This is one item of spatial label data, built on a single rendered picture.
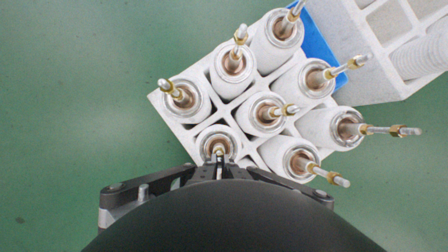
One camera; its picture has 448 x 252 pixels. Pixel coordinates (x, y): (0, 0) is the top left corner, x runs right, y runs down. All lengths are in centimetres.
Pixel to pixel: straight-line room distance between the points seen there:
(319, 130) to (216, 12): 55
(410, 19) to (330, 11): 19
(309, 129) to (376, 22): 43
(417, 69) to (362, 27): 17
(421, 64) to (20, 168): 125
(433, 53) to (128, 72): 84
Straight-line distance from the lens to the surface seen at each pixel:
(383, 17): 67
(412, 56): 57
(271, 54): 30
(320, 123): 33
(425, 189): 106
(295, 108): 18
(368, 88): 60
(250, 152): 33
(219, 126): 24
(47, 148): 80
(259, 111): 25
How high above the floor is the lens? 49
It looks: 87 degrees down
